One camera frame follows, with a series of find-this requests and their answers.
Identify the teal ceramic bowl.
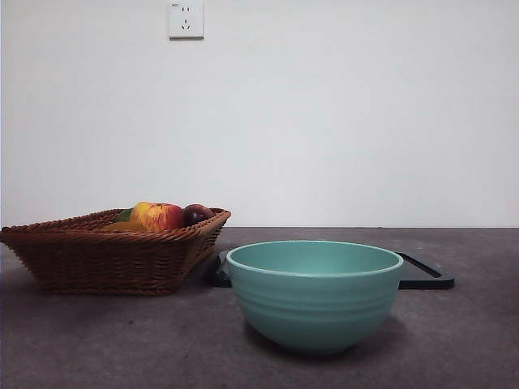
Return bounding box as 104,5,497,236
225,239,405,357

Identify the yellow-brown oval fruit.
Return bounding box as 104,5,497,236
101,219,145,233

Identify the dark purple plum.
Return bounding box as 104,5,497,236
182,203,215,228

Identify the red and yellow apple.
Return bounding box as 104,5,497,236
129,201,186,233

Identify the brown wicker basket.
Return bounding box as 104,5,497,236
0,207,232,297

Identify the dark green rectangular tray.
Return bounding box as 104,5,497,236
208,250,456,290

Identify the white wall socket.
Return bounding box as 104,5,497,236
168,1,205,41

